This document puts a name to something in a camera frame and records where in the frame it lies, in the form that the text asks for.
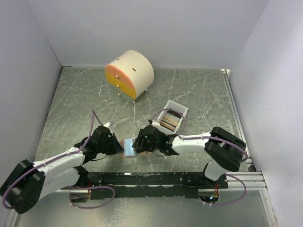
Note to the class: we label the stack of cards in bin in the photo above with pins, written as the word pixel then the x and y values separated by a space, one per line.
pixel 171 120

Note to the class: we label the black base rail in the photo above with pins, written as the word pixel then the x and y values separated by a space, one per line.
pixel 160 184

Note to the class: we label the cream round drawer cabinet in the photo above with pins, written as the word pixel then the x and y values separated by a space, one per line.
pixel 130 75

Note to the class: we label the pink leather card holder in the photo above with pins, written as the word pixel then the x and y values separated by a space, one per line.
pixel 129 151

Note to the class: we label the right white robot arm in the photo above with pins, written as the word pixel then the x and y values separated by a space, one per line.
pixel 226 150

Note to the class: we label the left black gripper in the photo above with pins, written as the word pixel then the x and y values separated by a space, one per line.
pixel 116 147

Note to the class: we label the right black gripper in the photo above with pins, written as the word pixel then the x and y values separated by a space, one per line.
pixel 140 143

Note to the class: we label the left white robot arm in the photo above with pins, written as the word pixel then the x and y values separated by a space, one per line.
pixel 31 181

